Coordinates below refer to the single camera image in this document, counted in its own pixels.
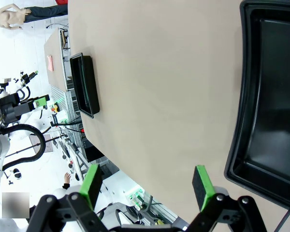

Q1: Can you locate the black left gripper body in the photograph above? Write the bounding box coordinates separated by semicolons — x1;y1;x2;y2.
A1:
0;93;35;124

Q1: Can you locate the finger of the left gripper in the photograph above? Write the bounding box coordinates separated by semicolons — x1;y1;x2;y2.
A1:
32;95;51;109

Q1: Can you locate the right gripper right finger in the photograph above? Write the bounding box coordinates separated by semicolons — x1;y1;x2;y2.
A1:
187;165;268;232

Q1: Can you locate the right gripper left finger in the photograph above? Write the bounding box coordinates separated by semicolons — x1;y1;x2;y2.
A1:
28;164;104;232

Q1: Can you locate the black ESD tray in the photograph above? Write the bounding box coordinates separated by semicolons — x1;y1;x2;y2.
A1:
69;52;101;119
223;0;290;216

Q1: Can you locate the small black green gripper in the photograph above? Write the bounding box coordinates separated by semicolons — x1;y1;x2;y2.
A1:
19;71;39;84

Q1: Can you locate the black control box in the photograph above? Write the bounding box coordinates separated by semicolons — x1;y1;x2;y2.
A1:
83;142;105;163

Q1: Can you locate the pink sticky note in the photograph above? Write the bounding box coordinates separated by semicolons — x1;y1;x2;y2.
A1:
46;55;55;72

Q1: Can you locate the brown flat panel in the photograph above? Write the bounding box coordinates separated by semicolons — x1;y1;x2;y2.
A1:
43;30;71;91

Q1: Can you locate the operator in black clothes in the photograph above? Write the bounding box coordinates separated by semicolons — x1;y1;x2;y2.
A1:
1;182;73;232

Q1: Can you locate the person in beige shirt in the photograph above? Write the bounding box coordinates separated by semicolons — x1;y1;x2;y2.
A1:
0;3;69;31

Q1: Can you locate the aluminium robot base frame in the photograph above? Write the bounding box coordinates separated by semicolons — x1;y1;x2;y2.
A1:
49;84;84;128

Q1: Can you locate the black left arm hose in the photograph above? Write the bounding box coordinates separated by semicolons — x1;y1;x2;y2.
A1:
0;123;46;171

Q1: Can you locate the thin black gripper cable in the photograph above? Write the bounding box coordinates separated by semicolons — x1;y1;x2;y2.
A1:
275;200;290;232

